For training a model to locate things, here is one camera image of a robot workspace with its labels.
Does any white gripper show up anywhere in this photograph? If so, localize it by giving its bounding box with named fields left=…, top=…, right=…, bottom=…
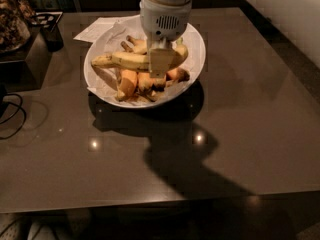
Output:
left=140, top=0, right=192, bottom=78

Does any yellow banana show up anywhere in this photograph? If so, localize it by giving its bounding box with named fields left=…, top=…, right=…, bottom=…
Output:
left=126, top=35, right=147, bottom=55
left=91, top=38, right=189, bottom=72

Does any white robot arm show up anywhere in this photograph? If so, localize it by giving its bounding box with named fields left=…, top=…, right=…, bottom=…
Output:
left=140, top=0, right=192, bottom=78

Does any small banana centre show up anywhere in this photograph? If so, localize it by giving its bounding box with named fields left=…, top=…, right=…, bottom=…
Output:
left=138, top=73, right=166, bottom=93

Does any small orange banana right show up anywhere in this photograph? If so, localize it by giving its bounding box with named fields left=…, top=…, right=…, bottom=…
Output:
left=166, top=67, right=190, bottom=82

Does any small orange banana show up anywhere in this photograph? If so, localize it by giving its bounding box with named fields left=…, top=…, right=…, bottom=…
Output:
left=166, top=67, right=190, bottom=82
left=116, top=69, right=138, bottom=101

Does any small orange banana left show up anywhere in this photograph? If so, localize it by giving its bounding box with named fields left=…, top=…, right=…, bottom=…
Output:
left=116, top=69, right=138, bottom=101

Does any white bowl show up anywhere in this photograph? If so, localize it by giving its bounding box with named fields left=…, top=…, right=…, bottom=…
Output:
left=83, top=13, right=207, bottom=110

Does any white paper sheet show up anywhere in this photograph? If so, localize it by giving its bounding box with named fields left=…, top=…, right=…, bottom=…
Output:
left=74, top=15, right=138, bottom=43

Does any black cup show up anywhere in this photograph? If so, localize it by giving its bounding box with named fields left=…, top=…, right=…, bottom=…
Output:
left=41, top=27, right=64, bottom=52

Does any dark box stand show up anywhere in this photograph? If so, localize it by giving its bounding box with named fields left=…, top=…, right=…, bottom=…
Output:
left=0, top=28, right=52, bottom=92

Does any black wire holder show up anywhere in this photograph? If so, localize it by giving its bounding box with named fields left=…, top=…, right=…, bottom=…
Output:
left=31, top=11, right=63, bottom=31

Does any black cable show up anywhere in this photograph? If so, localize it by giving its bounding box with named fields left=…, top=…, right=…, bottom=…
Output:
left=0, top=93, right=28, bottom=141

